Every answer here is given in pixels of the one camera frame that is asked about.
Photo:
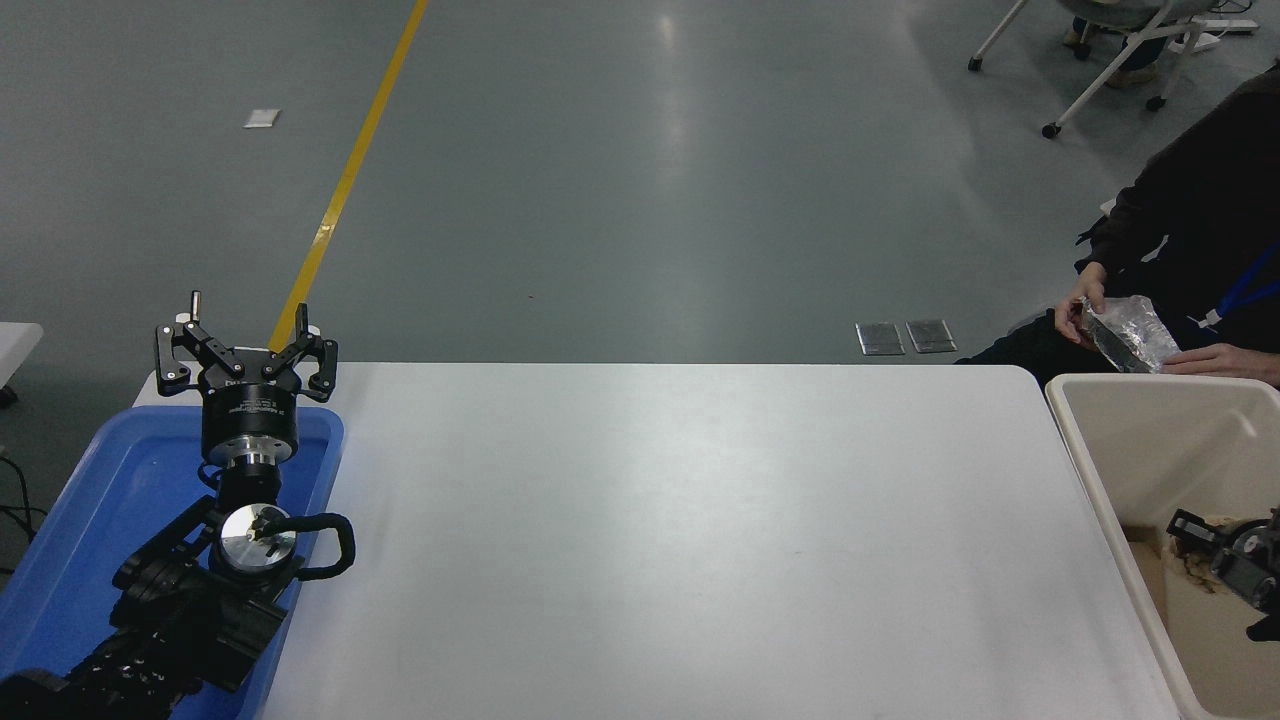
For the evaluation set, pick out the silver foil tray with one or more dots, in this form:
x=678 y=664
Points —
x=1135 y=335

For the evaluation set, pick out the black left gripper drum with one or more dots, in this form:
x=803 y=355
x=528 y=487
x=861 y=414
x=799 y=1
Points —
x=250 y=415

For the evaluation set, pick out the person's left hand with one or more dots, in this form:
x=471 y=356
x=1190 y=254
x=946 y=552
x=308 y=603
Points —
x=1208 y=362

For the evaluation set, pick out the silver floor plate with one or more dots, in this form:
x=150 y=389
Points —
x=880 y=338
x=932 y=336

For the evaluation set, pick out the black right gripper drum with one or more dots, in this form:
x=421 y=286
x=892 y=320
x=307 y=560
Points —
x=1255 y=570

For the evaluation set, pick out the person's left forearm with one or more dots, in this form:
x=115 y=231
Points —
x=1262 y=366

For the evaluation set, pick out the small white side table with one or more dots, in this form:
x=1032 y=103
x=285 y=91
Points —
x=15 y=345

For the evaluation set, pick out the blue plastic tray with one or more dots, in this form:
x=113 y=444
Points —
x=110 y=480

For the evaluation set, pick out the yellow floor tape line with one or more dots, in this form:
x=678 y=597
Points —
x=347 y=180

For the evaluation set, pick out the person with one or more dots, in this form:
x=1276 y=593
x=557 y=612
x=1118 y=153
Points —
x=1210 y=180
x=1135 y=72

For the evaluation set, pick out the person's right hand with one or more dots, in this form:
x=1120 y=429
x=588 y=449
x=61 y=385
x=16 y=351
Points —
x=1080 y=300

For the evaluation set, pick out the white wheeled chair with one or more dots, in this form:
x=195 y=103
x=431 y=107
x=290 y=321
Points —
x=1130 y=10

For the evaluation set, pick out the large pale plastic bin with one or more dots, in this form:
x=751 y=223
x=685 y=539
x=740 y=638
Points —
x=1150 y=440

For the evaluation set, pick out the small white floor patch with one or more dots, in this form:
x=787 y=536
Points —
x=262 y=118

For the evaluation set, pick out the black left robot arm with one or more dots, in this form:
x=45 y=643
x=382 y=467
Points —
x=180 y=620

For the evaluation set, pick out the tan paper ball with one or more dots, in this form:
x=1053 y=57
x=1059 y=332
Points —
x=1195 y=565

